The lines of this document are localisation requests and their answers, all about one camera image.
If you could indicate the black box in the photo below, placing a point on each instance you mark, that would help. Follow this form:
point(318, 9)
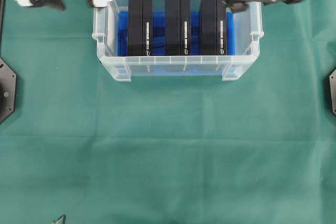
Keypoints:
point(177, 27)
point(213, 34)
point(140, 28)

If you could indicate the clear plastic storage case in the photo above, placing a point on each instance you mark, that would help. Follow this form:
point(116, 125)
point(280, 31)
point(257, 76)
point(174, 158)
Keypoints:
point(248, 32)

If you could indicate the blue foam insert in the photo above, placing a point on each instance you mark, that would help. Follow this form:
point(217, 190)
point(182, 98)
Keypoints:
point(159, 34)

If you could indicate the green table cloth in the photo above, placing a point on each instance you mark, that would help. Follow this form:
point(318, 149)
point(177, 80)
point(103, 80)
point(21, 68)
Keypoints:
point(190, 149)

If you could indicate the small metal clip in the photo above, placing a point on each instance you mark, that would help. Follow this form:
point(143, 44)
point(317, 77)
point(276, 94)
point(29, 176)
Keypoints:
point(60, 220)

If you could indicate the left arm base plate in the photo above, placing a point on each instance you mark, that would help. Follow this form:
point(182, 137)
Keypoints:
point(8, 90)

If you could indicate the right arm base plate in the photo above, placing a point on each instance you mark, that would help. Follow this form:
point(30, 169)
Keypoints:
point(332, 82)

